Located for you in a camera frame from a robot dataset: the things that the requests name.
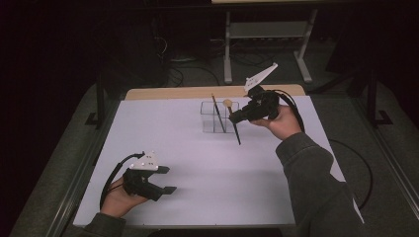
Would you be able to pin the clear acrylic organizer box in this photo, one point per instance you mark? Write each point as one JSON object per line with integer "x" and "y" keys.
{"x": 209, "y": 121}

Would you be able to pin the metal frame rail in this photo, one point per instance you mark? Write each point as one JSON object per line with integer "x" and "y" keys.
{"x": 383, "y": 148}
{"x": 86, "y": 171}

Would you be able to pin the person's right hand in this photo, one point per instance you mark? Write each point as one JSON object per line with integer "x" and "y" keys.
{"x": 285, "y": 125}

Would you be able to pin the white metal desk frame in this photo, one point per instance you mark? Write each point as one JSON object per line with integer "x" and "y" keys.
{"x": 270, "y": 29}

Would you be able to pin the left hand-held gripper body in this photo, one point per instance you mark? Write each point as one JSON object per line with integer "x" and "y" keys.
{"x": 141, "y": 181}

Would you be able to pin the black metal stand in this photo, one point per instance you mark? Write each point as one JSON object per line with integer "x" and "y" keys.
{"x": 100, "y": 98}
{"x": 372, "y": 98}

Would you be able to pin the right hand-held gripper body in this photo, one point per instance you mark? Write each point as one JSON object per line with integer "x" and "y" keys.
{"x": 262, "y": 105}

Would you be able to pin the person's left hand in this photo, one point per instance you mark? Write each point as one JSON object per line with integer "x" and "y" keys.
{"x": 115, "y": 200}

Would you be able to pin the wooden table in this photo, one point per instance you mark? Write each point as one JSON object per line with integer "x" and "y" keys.
{"x": 164, "y": 93}

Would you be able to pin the dark green gold-tipped pen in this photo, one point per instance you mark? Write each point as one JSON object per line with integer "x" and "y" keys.
{"x": 217, "y": 110}

